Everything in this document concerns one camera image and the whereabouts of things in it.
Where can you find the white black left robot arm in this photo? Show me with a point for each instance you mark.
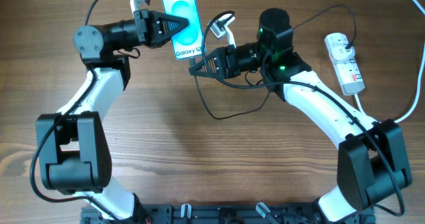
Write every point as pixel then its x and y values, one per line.
pixel 72 154

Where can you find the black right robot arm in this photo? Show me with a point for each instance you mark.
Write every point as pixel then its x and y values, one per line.
pixel 372 158

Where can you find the white power strip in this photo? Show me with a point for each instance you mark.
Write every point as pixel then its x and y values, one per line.
pixel 347 72

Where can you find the blue screen smartphone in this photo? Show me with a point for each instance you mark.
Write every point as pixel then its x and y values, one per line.
pixel 187 42

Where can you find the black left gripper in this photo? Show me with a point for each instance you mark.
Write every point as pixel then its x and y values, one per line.
pixel 151 28

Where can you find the white usb charger plug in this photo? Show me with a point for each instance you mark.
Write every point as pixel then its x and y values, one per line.
pixel 341 53

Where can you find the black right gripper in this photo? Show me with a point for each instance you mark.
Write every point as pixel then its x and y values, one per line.
pixel 228 56

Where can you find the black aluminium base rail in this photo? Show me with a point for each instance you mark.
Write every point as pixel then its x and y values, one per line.
pixel 301 212

